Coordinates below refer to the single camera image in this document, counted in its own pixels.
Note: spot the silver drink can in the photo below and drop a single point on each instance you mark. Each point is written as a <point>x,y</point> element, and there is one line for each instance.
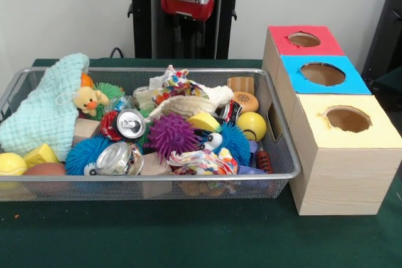
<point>116,159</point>

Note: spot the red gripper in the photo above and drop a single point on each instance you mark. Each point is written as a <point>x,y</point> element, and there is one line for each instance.
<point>188,7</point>

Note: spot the mint waffle cloth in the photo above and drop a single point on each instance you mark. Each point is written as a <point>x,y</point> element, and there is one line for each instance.
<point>44,114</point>

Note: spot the blue spiky ball with eyes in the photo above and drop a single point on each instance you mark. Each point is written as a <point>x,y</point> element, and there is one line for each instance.
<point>80,155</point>

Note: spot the purple spiky ball toy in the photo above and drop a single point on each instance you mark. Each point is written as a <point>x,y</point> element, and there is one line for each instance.
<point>171,134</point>

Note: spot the black drink can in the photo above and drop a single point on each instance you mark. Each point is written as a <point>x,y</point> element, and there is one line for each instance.
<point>130,125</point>

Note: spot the cream waffle cloth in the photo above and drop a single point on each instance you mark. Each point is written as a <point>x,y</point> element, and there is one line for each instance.
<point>188,105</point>

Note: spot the clear plastic packet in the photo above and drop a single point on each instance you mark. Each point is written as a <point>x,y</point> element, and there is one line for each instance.
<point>122,103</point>

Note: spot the dark green table cloth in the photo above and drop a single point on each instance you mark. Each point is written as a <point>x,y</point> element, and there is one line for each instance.
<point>188,233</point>
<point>392,81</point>

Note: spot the silver mesh bin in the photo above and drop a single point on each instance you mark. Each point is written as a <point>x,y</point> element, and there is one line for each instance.
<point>285,161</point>

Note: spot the wooden box with three holes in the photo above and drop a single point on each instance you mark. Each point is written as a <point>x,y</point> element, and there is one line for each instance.
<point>345,180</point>

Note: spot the toy burger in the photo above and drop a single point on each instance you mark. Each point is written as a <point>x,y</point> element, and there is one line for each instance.
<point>246,101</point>

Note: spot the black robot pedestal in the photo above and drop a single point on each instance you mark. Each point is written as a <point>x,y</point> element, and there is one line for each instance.
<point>141,13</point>

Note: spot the yellow plastic ball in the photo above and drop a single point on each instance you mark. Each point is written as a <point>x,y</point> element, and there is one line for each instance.
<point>251,126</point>

